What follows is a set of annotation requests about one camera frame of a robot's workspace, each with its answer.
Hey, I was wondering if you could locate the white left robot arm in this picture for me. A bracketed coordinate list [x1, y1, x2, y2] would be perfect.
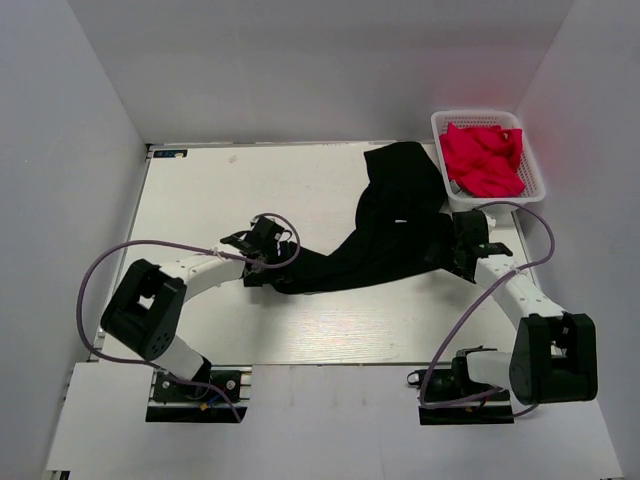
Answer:
[100, 213, 301, 399]

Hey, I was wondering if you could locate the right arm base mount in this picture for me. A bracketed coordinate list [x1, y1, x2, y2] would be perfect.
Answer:
[406, 346, 514, 426]

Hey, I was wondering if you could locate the red t shirt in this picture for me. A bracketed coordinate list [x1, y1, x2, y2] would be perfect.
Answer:
[439, 123, 525, 198]

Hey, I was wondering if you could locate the black t shirt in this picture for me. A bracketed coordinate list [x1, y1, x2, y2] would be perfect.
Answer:
[274, 141, 454, 295]

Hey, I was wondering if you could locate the white front cover panel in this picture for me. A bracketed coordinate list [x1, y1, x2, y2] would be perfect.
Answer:
[47, 363, 621, 479]

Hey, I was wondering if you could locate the blue label sticker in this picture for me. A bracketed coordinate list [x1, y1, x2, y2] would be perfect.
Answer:
[152, 149, 188, 159]

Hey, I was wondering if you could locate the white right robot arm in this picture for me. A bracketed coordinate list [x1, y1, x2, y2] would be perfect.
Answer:
[451, 211, 598, 405]

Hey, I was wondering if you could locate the white perforated plastic basket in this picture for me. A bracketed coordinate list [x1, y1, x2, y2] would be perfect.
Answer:
[431, 110, 545, 212]

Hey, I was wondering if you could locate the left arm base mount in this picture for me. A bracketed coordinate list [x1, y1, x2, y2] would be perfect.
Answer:
[145, 366, 252, 424]

